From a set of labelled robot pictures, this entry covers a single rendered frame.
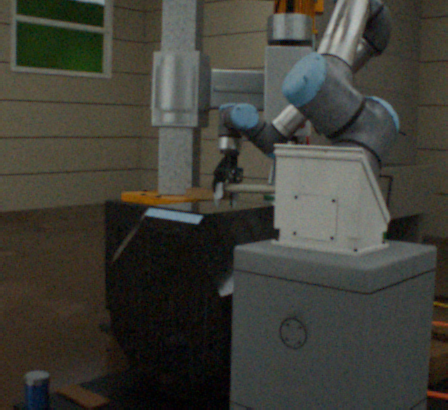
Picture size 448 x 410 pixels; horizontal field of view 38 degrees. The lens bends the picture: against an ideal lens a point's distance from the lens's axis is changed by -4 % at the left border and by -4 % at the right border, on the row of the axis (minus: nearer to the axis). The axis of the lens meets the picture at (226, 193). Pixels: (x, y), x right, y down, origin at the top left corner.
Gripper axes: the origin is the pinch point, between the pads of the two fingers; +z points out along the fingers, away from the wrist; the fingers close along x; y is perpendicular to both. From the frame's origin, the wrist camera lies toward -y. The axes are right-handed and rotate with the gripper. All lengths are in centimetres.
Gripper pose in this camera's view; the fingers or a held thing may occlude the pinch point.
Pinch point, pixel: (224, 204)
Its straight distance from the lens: 250.0
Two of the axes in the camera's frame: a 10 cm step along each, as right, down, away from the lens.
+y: 4.1, 0.2, -9.1
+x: 9.1, 0.4, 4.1
